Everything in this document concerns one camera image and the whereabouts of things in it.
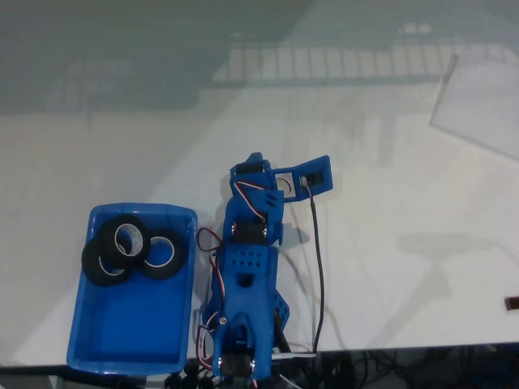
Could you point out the black tape roll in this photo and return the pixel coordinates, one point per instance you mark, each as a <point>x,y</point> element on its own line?
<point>178,259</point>
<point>91,263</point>
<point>106,243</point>

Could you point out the blue plastic bin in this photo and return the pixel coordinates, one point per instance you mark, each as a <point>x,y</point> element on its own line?
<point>129,324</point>

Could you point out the clear plastic sheet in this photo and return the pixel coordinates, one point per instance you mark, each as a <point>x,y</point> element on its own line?
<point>478,101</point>

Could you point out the small dark brown block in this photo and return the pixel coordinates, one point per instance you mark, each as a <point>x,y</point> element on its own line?
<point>511,304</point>

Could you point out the blue gripper camera mount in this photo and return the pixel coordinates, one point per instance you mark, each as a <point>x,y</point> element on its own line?
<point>324,170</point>

